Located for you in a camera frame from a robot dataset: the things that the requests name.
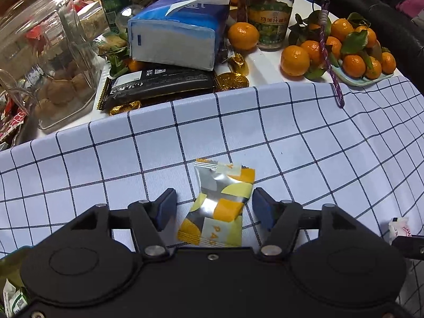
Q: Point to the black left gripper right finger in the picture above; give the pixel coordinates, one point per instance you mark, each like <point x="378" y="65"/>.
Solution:
<point x="281" y="219"/>

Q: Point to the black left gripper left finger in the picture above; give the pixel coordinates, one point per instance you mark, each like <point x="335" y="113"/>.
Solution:
<point x="147" y="219"/>

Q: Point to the small white hawthorn stick packet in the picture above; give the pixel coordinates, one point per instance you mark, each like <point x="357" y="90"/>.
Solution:
<point x="399" y="227"/>

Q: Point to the yellow silver pastry packet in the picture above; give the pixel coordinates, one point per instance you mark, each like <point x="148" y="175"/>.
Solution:
<point x="215" y="218"/>

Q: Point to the green white snack packet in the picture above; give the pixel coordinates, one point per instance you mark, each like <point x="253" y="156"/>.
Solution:
<point x="14" y="299"/>

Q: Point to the white blue checkered tablecloth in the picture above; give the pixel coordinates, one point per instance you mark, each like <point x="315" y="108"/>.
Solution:
<point x="366" y="157"/>

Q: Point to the black snack package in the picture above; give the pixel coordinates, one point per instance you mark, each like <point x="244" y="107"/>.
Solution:
<point x="154" y="84"/>

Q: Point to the gold foil coin chocolate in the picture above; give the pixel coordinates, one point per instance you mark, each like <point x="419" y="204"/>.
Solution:
<point x="230" y="81"/>

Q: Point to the gold teal tin tray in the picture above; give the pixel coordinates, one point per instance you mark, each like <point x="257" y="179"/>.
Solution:
<point x="10" y="269"/>

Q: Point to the light blue fruit plate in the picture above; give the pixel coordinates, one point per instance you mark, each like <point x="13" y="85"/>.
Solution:
<point x="357" y="82"/>

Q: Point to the gold foil ingot chocolate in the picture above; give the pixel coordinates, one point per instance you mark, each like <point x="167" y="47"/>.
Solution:
<point x="237" y="64"/>

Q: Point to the pile of red snack packets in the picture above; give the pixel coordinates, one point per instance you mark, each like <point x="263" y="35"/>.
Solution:
<point x="12" y="120"/>

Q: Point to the large glass cookie jar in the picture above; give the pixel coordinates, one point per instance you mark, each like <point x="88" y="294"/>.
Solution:
<point x="47" y="59"/>

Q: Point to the loose orange mandarin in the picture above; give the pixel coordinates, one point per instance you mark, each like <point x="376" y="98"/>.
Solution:
<point x="243" y="36"/>

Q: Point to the blue white tissue pack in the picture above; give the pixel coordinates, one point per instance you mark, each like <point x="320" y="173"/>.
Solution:
<point x="184" y="33"/>

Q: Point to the black sofa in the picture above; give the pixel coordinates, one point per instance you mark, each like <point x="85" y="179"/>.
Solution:
<point x="395" y="30"/>

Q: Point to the glass jar with yellow label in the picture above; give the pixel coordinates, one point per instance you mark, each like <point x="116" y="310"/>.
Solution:
<point x="271" y="19"/>

